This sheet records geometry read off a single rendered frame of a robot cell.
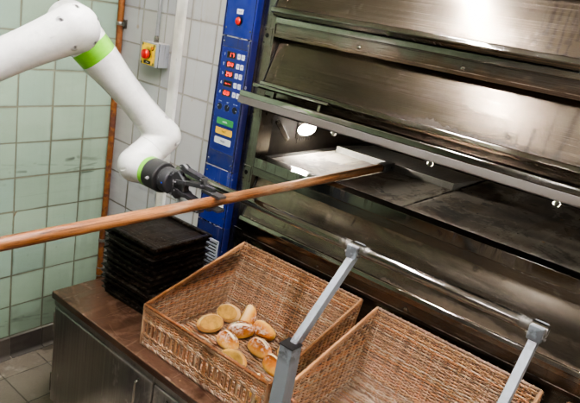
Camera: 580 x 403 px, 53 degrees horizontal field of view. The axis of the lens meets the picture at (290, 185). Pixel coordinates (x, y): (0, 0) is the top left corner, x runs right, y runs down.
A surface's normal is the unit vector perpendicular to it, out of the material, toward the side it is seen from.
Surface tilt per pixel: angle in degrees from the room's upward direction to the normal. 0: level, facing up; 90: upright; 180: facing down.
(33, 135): 90
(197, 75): 90
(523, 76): 90
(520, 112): 70
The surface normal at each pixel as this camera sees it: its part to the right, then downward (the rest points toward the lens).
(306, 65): -0.53, -0.21
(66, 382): -0.61, 0.12
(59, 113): 0.76, 0.30
